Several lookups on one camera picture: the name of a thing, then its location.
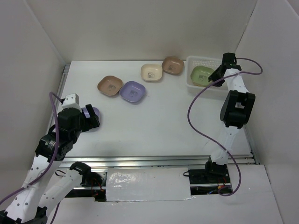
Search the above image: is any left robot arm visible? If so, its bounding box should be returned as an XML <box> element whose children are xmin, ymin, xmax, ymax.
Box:
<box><xmin>0</xmin><ymin>105</ymin><xmax>100</xmax><ymax>224</ymax></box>

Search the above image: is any white taped cover panel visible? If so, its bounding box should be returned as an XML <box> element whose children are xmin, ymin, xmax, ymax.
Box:
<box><xmin>106</xmin><ymin>168</ymin><xmax>191</xmax><ymax>202</ymax></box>

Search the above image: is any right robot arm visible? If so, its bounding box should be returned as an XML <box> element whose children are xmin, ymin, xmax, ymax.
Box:
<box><xmin>203</xmin><ymin>53</ymin><xmax>256</xmax><ymax>183</ymax></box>

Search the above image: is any green panda plate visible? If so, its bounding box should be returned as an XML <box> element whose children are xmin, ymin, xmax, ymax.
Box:
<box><xmin>190</xmin><ymin>66</ymin><xmax>214</xmax><ymax>87</ymax></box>

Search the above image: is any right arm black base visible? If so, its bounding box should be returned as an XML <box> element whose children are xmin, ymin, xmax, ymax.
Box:
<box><xmin>183</xmin><ymin>162</ymin><xmax>233</xmax><ymax>196</ymax></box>

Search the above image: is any purple panda plate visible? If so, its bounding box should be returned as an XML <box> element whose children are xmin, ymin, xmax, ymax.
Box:
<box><xmin>81</xmin><ymin>107</ymin><xmax>100</xmax><ymax>133</ymax></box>
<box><xmin>119</xmin><ymin>81</ymin><xmax>146</xmax><ymax>103</ymax></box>

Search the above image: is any brown panda plate back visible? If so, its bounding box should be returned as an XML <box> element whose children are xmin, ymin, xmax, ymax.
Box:
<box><xmin>162</xmin><ymin>56</ymin><xmax>185</xmax><ymax>75</ymax></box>

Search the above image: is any cream panda plate back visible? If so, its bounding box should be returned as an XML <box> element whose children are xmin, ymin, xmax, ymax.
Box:
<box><xmin>141</xmin><ymin>63</ymin><xmax>163</xmax><ymax>82</ymax></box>

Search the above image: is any brown panda plate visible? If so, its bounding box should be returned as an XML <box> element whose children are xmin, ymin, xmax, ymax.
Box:
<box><xmin>162</xmin><ymin>56</ymin><xmax>185</xmax><ymax>75</ymax></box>
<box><xmin>97</xmin><ymin>76</ymin><xmax>123</xmax><ymax>97</ymax></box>

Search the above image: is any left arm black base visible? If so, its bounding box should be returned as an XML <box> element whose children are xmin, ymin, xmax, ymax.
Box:
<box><xmin>66</xmin><ymin>161</ymin><xmax>107</xmax><ymax>202</ymax></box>

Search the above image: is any purple panda plate middle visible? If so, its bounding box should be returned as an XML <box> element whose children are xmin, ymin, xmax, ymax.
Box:
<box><xmin>119</xmin><ymin>81</ymin><xmax>146</xmax><ymax>103</ymax></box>

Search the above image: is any white plastic basket bin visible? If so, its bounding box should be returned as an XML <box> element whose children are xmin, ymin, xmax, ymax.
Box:
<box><xmin>185</xmin><ymin>56</ymin><xmax>228</xmax><ymax>99</ymax></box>

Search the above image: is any brown panda plate left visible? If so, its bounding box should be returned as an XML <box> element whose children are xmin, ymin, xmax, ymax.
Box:
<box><xmin>97</xmin><ymin>76</ymin><xmax>123</xmax><ymax>97</ymax></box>

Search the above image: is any purple panda plate near left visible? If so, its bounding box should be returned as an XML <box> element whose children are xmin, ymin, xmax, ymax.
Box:
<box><xmin>81</xmin><ymin>107</ymin><xmax>100</xmax><ymax>133</ymax></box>

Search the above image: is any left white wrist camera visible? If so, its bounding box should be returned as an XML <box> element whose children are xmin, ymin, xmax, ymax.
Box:
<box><xmin>62</xmin><ymin>93</ymin><xmax>81</xmax><ymax>110</ymax></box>

